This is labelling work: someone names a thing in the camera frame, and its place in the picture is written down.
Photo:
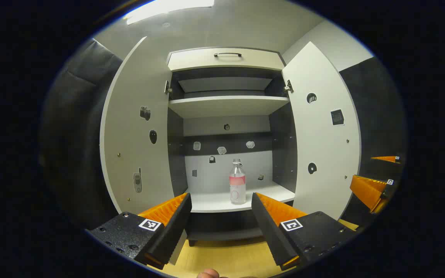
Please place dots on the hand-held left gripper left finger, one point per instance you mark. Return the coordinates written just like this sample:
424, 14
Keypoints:
172, 231

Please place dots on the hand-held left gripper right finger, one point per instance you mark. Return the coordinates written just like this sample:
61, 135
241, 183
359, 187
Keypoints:
269, 231

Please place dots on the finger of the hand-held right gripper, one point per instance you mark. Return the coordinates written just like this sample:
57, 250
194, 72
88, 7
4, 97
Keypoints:
367, 191
386, 158

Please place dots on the clear plastic bottle pink label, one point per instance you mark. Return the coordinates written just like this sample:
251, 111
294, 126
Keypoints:
238, 189

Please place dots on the white cabinet door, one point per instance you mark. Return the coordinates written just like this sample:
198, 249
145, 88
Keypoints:
129, 116
323, 146

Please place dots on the grey white cabinet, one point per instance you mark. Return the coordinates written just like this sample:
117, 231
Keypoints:
282, 154

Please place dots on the metal door hinge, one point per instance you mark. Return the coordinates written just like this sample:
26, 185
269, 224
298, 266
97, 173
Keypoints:
288, 86
167, 87

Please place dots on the white cabinet drawer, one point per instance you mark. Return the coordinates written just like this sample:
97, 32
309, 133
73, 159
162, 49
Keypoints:
207, 62

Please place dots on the ceiling light panel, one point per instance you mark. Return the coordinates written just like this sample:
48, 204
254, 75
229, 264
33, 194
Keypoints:
160, 9

